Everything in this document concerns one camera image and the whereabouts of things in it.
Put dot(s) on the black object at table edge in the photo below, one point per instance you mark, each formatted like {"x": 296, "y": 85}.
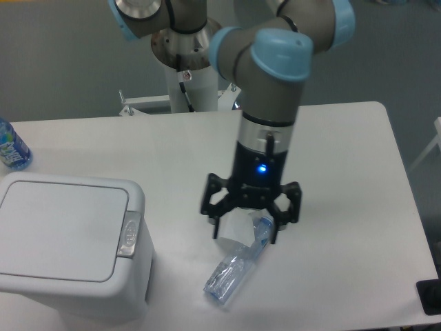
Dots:
{"x": 429, "y": 293}

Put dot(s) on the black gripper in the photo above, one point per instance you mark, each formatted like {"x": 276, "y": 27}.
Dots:
{"x": 254, "y": 184}

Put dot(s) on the white trash can lid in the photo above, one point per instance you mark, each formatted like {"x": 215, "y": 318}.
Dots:
{"x": 59, "y": 231}

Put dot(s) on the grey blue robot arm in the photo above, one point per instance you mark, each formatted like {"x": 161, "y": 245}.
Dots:
{"x": 270, "y": 63}

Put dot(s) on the crushed clear plastic bottle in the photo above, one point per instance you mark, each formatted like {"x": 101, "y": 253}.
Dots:
{"x": 233, "y": 269}

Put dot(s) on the white furniture frame right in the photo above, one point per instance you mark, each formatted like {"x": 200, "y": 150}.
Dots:
{"x": 434, "y": 143}

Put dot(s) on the white plastic trash can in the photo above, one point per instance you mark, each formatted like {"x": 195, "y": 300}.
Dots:
{"x": 122, "y": 296}

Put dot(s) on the silver lid push button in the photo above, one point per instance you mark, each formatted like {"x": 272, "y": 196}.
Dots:
{"x": 129, "y": 235}

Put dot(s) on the crumpled white tissue wrapper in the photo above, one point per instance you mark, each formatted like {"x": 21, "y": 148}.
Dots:
{"x": 236, "y": 228}

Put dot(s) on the blue labelled water bottle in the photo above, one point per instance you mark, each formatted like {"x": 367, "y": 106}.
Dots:
{"x": 15, "y": 154}

